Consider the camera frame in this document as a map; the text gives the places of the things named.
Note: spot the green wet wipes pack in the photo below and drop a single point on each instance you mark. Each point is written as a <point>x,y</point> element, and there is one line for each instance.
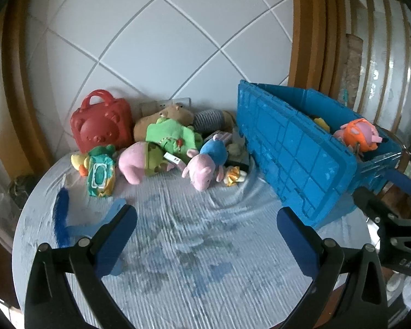
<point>101,178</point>

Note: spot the pink pig plush blue shirt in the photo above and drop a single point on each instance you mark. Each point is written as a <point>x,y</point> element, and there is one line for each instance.
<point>202,171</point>

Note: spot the dark mottled object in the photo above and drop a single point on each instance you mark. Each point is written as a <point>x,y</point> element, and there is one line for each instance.
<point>22,186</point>

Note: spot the small yellow toy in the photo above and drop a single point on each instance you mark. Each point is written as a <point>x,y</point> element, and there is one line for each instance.
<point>322,123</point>

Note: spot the grey cloth-covered desktop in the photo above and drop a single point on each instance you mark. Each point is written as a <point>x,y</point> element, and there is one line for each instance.
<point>191,219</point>

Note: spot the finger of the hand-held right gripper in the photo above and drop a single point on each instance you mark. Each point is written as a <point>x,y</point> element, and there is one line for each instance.
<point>370,202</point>
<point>402,181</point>

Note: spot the brown plush bear striped shirt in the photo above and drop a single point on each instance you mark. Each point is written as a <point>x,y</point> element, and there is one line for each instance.
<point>144,126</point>

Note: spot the orange pig plush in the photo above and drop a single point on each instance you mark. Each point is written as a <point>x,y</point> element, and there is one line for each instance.
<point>356,133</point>

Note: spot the green plush toy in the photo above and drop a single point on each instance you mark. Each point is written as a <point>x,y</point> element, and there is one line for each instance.
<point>171,135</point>

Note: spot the wooden slatted chair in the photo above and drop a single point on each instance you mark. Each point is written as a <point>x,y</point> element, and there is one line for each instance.
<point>366,41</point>

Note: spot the wooden door frame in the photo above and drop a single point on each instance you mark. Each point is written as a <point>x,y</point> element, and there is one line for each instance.
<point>311,41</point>
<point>17,109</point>

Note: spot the pink plush with green shorts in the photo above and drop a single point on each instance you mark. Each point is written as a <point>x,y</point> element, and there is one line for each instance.
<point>133,162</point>

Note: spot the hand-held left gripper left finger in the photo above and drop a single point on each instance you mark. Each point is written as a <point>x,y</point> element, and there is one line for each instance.
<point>118,236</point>

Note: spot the blue plastic crate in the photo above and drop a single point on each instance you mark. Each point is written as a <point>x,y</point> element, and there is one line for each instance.
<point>294,150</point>

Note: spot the yellow duck toy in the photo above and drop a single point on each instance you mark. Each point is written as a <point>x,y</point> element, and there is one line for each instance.
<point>78,162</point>

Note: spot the yellow and white soft toy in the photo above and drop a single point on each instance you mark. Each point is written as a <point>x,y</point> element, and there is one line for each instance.
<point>233,176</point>

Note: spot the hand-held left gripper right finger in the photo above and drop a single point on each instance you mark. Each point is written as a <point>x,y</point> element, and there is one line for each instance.
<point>296,243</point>

